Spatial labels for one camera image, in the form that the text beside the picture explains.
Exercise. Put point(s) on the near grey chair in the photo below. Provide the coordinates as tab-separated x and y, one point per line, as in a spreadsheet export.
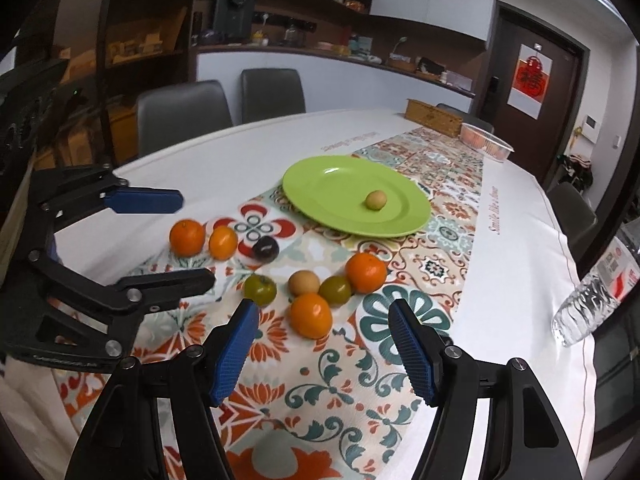
174	114

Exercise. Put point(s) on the dark wooden door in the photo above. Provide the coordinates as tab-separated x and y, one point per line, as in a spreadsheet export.
537	143

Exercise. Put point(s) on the small orange kumquat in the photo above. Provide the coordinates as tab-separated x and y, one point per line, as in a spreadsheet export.
222	243

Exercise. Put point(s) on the green plate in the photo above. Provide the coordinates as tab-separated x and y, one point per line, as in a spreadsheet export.
331	189

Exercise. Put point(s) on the red poster on door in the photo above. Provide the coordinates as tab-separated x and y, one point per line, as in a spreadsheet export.
530	81

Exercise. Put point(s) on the white tablecloth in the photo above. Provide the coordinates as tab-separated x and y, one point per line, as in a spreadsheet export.
520	271

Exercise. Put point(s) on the patterned table runner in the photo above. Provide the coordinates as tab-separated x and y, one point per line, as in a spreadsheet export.
323	394

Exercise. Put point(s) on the clear water bottle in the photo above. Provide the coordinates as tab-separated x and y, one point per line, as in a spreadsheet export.
602	289

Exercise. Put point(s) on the grey chair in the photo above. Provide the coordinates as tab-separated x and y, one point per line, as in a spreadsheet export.
271	93
174	114

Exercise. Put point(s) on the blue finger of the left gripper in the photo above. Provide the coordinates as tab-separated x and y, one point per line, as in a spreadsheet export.
145	199

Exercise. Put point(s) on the right side dark chair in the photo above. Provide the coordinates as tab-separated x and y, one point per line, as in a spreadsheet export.
576	218

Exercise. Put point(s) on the large orange mandarin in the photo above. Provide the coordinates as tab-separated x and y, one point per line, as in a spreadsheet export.
310	316

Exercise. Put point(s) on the tan longan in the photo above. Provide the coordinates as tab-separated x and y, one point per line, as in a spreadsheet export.
376	200
303	282

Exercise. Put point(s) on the clear plastic fruit container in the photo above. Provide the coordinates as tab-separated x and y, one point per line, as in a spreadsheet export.
484	142

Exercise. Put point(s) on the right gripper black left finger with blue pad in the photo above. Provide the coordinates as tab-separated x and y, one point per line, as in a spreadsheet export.
121	438

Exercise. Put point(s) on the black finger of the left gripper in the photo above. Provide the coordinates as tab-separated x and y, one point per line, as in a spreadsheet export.
151	293

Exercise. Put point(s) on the black coffee machine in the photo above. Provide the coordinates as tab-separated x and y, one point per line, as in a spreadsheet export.
232	20

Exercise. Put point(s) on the green tomato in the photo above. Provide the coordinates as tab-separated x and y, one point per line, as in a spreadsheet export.
260	289
336	290

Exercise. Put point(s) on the dark plum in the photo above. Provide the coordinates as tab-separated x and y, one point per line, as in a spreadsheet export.
266	249

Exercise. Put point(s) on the far grey chair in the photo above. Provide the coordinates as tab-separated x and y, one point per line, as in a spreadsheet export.
271	93

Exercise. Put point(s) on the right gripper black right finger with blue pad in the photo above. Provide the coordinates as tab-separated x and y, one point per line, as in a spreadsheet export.
525	438

